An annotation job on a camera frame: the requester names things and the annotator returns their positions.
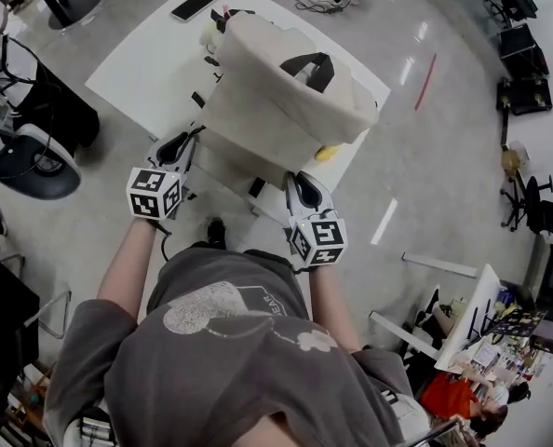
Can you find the black smartphone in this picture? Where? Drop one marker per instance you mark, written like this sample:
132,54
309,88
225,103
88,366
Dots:
195,4

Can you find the white floor strip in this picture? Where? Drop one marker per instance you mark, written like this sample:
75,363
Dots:
439,264

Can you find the person's left forearm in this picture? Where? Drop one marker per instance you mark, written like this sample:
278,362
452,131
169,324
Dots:
127,268

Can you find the yellow soft toy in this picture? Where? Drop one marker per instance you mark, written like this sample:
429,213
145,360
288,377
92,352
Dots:
327,153

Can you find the white and gray wheeled base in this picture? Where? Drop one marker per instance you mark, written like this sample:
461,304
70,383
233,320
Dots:
34,161

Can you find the beige canvas bag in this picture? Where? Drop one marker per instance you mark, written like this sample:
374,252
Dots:
276,105

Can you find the person's right forearm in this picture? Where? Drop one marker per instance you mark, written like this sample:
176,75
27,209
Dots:
330,305

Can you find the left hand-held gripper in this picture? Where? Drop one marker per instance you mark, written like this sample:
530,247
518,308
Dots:
155,193

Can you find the black office chair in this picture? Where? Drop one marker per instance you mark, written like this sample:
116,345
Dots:
514,3
544,212

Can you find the white board panel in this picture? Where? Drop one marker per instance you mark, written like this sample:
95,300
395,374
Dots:
472,319

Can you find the person's black shoe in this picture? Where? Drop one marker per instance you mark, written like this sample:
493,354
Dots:
216,233

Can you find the black folding chair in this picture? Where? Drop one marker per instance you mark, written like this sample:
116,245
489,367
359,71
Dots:
6,324

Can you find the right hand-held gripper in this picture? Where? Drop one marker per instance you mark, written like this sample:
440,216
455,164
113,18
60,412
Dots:
318,242

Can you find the white and yellow plush toy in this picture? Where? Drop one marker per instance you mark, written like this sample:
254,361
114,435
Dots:
211,33

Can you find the person's gray t-shirt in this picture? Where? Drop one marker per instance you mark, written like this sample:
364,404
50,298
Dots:
220,366

